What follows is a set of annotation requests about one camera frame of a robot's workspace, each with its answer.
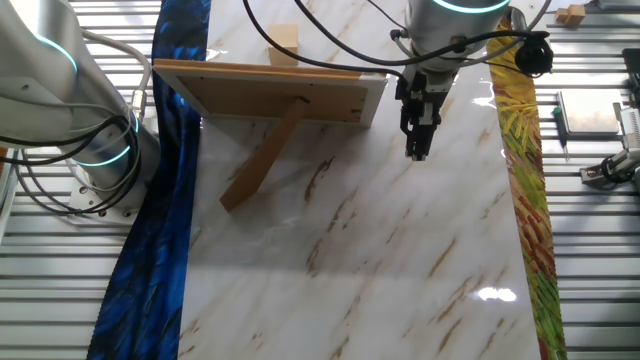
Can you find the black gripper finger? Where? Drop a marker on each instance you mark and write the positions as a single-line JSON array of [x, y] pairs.
[[422, 142], [405, 122]]

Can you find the small wooden block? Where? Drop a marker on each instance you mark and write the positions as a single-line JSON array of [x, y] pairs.
[[561, 16], [576, 15]]

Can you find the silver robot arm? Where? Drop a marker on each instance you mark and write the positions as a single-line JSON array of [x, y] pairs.
[[40, 90]]

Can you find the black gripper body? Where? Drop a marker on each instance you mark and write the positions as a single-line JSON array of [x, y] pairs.
[[425, 85]]

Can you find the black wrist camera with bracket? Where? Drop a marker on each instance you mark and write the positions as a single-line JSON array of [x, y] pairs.
[[534, 56]]

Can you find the wooden picture frame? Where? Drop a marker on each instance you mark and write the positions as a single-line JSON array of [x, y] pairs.
[[270, 95]]

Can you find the wooden cube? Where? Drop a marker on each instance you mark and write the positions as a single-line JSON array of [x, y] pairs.
[[283, 42]]

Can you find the white marble pattern mat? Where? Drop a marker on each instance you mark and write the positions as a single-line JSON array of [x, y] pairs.
[[350, 275]]

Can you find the blue painted cloth strip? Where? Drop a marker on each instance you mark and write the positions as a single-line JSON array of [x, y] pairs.
[[145, 275]]

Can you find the silver ribbed depth camera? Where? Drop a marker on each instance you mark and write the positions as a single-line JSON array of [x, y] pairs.
[[631, 127]]

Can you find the yellow green painted cloth strip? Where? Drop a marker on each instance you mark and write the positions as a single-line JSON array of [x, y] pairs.
[[530, 200]]

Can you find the small silver camera on mount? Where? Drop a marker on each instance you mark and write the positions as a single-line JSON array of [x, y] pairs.
[[615, 170]]

